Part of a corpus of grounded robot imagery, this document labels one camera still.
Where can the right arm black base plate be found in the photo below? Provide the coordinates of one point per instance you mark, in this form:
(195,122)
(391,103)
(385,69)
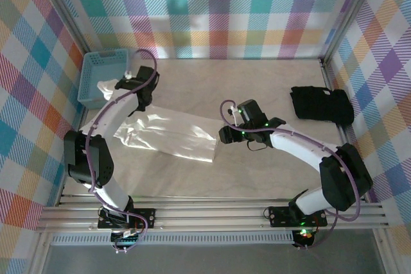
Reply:
(279,217)

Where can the black t-shirt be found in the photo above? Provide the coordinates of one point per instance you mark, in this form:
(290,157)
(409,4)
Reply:
(321,105)

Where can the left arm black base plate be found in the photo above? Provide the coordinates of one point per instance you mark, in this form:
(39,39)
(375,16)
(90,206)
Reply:
(149,217)

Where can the aluminium mounting rail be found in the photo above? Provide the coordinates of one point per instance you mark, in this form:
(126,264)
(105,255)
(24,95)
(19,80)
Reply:
(208,214)

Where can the aluminium side rail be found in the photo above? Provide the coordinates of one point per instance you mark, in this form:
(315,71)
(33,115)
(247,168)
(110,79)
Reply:
(62,190)
(343,133)

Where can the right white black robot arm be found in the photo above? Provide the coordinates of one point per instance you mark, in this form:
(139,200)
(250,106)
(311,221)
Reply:
(346,177)

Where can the white t-shirt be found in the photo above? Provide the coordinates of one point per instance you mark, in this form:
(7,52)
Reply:
(180,139)

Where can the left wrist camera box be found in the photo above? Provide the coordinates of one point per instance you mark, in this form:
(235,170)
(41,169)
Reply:
(128,75)

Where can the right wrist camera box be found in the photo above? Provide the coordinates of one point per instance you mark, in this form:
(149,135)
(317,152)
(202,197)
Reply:
(234,115)

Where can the blue plastic basket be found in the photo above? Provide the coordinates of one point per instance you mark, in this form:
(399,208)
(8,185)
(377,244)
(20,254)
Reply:
(96,68)

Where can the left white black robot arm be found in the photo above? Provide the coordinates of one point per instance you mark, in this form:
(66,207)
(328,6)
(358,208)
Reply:
(90,158)

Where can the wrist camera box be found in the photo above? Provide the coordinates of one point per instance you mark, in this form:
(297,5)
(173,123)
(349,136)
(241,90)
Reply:
(128,75)
(234,115)

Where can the aluminium frame leg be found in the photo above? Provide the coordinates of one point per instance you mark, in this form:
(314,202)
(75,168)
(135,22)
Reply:
(383,251)
(38,254)

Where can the aluminium frame post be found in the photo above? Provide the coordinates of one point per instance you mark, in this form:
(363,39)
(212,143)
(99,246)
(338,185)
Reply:
(64,11)
(350,14)

